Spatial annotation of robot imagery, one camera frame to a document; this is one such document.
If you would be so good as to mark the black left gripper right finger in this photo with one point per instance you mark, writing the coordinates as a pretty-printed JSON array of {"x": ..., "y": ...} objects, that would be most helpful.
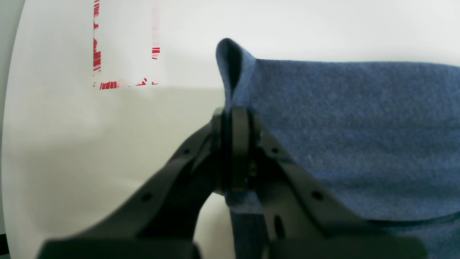
[{"x": 303, "y": 220}]

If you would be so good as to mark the red tape rectangle marking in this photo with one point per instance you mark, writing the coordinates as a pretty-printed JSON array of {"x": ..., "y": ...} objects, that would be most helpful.
[{"x": 126, "y": 44}]

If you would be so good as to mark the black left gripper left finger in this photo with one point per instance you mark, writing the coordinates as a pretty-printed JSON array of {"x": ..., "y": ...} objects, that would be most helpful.
[{"x": 158, "y": 220}]

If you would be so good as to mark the blue T-shirt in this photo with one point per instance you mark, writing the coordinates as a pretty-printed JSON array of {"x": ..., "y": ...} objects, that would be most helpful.
[{"x": 382, "y": 137}]

